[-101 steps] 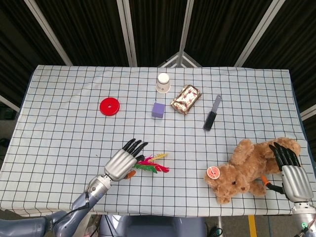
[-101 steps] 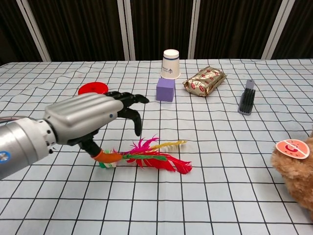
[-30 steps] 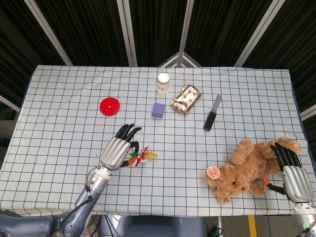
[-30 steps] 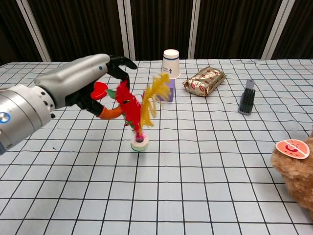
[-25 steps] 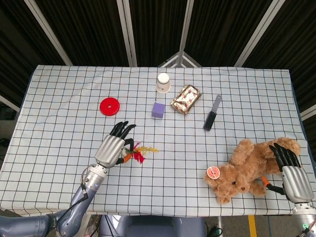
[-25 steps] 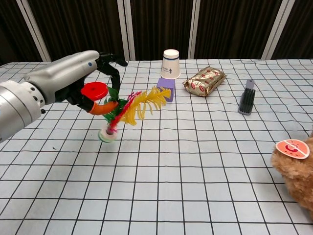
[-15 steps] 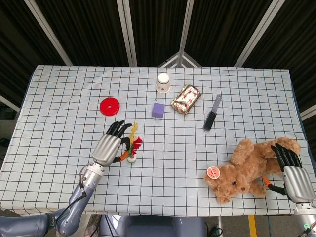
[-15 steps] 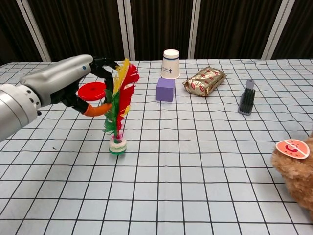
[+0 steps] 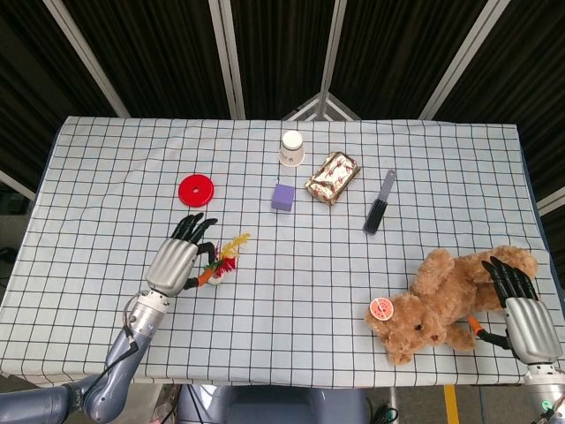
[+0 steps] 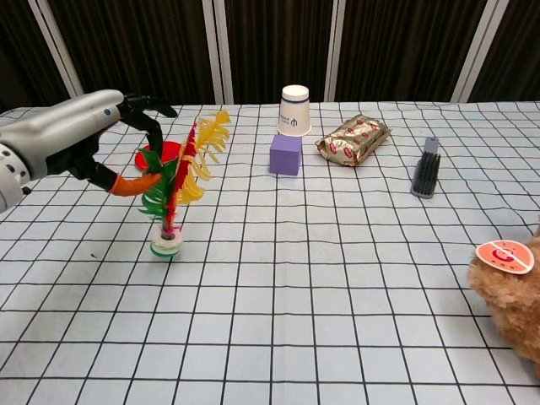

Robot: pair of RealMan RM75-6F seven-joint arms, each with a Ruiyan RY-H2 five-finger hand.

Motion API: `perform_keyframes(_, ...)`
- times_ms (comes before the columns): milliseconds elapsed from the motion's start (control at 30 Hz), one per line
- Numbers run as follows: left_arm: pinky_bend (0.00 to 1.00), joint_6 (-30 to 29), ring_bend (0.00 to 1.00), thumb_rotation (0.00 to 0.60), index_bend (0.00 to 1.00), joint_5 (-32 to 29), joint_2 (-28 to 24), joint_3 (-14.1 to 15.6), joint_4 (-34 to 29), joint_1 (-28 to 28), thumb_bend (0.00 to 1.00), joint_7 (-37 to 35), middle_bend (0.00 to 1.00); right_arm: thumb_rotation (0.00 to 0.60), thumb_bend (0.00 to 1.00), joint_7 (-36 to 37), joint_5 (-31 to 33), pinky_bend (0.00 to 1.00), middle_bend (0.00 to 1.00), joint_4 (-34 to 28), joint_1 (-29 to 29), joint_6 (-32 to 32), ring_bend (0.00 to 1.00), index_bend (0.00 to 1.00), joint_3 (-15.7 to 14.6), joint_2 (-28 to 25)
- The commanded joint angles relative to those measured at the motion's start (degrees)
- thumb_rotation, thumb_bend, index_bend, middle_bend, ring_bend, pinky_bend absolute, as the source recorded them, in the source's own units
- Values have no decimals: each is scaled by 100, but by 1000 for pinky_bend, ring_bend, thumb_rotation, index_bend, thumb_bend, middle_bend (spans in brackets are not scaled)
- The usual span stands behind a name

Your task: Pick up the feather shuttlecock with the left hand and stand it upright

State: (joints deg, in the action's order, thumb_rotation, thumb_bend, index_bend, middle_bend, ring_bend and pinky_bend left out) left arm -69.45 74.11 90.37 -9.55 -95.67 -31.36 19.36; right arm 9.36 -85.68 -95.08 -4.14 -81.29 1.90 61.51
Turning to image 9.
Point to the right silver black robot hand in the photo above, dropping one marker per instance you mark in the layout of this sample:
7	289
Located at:
525	327

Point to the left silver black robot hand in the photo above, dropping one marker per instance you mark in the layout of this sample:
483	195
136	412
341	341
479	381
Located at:
176	262

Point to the colourful feather shuttlecock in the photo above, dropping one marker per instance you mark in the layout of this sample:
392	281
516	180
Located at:
225	260

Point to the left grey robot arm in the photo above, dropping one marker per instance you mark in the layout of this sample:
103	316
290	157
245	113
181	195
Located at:
119	353

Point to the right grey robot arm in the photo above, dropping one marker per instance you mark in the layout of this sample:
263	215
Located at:
547	391

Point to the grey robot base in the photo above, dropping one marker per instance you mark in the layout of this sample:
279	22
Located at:
273	404

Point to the red plastic disc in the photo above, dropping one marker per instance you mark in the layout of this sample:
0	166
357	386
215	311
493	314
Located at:
196	190

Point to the brown teddy bear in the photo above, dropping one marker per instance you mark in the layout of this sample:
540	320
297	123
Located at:
446	300

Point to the blue checkered tablecloth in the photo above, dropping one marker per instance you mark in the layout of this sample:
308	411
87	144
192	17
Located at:
287	274

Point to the purple foam cube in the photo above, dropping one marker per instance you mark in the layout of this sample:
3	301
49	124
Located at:
283	198

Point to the white paper cup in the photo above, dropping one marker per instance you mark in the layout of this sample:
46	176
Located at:
291	149

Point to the gold foil snack packet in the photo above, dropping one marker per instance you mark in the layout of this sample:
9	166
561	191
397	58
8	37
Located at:
332	177

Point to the dark grey hair comb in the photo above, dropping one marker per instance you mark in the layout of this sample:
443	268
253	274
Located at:
378	204

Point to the white metal frame post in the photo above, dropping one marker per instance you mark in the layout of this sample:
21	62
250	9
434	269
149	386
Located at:
86	55
463	57
227	57
331	48

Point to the white metal frame foot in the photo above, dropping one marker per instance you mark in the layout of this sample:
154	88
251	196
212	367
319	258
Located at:
321	108

